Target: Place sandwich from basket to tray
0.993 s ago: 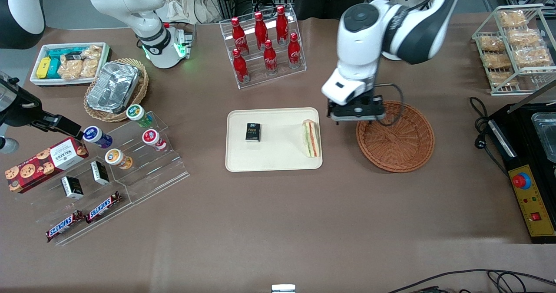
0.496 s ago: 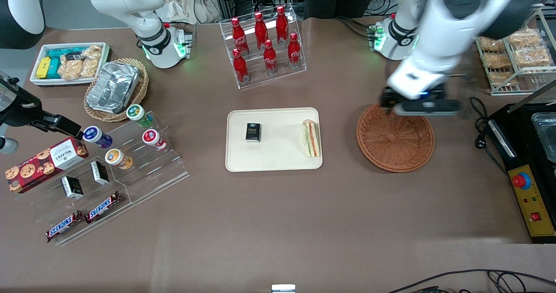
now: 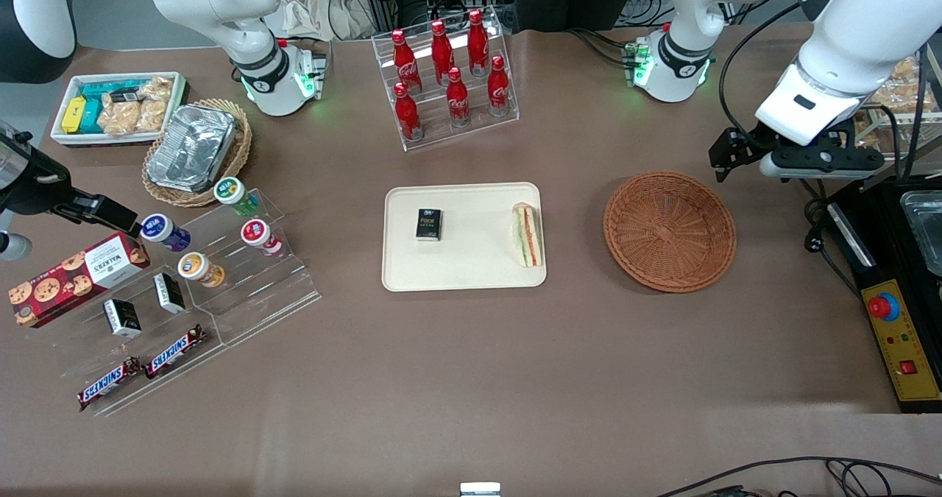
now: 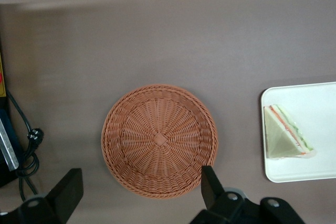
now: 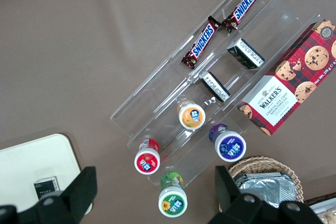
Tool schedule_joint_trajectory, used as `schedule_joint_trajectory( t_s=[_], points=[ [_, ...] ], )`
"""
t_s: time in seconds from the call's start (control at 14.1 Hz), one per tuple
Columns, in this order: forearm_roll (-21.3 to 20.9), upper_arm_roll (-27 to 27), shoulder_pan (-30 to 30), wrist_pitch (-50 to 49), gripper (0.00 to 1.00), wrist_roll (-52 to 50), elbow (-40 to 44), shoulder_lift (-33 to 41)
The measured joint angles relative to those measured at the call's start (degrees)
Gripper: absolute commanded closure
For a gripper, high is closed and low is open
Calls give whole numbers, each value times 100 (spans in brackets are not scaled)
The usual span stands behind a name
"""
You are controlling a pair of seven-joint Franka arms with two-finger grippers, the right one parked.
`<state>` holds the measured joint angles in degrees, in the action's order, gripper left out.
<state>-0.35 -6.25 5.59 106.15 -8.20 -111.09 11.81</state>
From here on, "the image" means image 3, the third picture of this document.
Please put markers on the red cola bottle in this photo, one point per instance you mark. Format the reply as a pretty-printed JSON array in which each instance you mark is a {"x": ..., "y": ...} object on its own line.
[
  {"x": 478, "y": 44},
  {"x": 499, "y": 92},
  {"x": 458, "y": 103},
  {"x": 405, "y": 62},
  {"x": 442, "y": 55},
  {"x": 407, "y": 118}
]

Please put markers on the small silver white device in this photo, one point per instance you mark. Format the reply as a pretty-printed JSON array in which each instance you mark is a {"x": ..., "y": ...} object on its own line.
[{"x": 480, "y": 490}]

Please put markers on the clear bag of crackers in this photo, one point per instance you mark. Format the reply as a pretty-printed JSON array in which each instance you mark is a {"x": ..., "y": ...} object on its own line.
[
  {"x": 118, "y": 118},
  {"x": 154, "y": 103}
]

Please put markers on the brown round wicker basket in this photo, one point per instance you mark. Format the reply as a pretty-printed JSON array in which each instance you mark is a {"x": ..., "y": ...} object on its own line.
[{"x": 670, "y": 232}]

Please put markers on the teal snack box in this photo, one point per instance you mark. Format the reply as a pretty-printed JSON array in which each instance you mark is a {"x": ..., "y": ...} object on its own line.
[
  {"x": 92, "y": 118},
  {"x": 110, "y": 87}
]

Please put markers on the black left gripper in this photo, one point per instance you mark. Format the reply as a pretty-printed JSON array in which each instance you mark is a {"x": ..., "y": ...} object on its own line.
[{"x": 738, "y": 146}]

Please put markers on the yellow control panel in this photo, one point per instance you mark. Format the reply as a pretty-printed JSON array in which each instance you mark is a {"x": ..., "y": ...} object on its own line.
[{"x": 905, "y": 342}]

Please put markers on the red Walkers cookie box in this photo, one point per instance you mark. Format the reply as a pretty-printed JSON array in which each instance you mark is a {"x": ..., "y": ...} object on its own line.
[{"x": 73, "y": 280}]

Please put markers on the beige plastic tray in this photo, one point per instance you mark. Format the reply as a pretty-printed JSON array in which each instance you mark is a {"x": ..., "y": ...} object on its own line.
[{"x": 478, "y": 261}]

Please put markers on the light tan wicker basket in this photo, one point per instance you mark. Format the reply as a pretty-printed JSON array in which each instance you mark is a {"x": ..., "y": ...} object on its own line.
[{"x": 239, "y": 151}]

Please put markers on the black sealing machine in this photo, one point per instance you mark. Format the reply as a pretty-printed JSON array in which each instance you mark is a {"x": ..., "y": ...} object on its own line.
[{"x": 876, "y": 247}]

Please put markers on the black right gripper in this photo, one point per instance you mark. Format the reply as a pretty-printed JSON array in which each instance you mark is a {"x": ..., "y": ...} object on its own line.
[{"x": 35, "y": 188}]

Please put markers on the clear acrylic bottle rack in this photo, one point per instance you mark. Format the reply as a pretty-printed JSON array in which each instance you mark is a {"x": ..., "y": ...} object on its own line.
[{"x": 471, "y": 132}]

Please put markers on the white plastic bin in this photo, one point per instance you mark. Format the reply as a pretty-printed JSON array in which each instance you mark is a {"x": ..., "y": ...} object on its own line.
[{"x": 62, "y": 140}]

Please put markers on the small black box gold print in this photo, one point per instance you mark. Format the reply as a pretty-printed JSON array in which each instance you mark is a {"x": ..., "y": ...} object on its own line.
[{"x": 428, "y": 224}]

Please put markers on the crumpled beige cloth bag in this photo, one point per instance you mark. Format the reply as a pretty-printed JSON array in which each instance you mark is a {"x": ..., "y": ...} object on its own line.
[{"x": 316, "y": 7}]

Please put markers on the silver foil tray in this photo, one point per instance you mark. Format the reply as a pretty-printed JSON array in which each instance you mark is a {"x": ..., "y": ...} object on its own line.
[{"x": 191, "y": 147}]

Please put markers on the Snickers chocolate bar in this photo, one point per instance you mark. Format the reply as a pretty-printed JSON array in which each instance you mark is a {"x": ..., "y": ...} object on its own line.
[
  {"x": 107, "y": 385},
  {"x": 175, "y": 351}
]

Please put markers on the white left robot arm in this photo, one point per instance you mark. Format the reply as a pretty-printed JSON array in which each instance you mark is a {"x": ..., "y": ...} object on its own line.
[{"x": 846, "y": 40}]

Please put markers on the orange cup blue lid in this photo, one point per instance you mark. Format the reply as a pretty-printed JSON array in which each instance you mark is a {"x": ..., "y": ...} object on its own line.
[{"x": 197, "y": 267}]

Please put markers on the clear acrylic stepped display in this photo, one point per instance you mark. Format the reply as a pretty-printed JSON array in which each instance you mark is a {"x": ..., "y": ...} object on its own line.
[{"x": 257, "y": 298}]

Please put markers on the triangle sandwich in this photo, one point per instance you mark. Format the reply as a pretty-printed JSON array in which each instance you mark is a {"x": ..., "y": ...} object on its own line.
[{"x": 527, "y": 235}]

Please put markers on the yellow snack box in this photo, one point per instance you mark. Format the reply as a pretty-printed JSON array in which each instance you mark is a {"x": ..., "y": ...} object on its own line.
[{"x": 73, "y": 115}]

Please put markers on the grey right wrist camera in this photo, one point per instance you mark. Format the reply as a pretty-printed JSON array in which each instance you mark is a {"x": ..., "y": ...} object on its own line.
[{"x": 13, "y": 247}]

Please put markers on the green lid cup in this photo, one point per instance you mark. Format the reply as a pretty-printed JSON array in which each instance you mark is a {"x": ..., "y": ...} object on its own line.
[{"x": 232, "y": 191}]

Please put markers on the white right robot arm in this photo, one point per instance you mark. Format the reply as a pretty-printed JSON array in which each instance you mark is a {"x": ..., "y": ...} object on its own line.
[{"x": 243, "y": 11}]

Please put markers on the red emergency stop button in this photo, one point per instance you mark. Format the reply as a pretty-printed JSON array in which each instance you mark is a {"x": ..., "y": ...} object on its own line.
[{"x": 883, "y": 307}]

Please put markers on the small black white box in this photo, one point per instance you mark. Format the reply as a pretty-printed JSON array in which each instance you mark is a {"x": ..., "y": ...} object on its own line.
[
  {"x": 169, "y": 293},
  {"x": 121, "y": 318}
]

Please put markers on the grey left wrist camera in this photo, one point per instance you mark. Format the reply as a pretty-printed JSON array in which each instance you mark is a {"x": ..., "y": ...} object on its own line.
[{"x": 824, "y": 162}]

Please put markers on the red lid cup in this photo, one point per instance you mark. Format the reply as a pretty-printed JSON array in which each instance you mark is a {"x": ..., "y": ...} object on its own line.
[{"x": 257, "y": 233}]

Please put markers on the white base connector block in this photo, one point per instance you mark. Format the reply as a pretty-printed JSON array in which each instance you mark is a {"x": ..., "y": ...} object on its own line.
[
  {"x": 316, "y": 70},
  {"x": 636, "y": 62}
]

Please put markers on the clear bag of fried snack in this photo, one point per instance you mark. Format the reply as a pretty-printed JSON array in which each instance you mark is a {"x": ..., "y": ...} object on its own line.
[
  {"x": 907, "y": 68},
  {"x": 872, "y": 130},
  {"x": 909, "y": 93}
]

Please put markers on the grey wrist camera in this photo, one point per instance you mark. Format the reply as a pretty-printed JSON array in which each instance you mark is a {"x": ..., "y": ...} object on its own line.
[
  {"x": 824, "y": 162},
  {"x": 13, "y": 247}
]

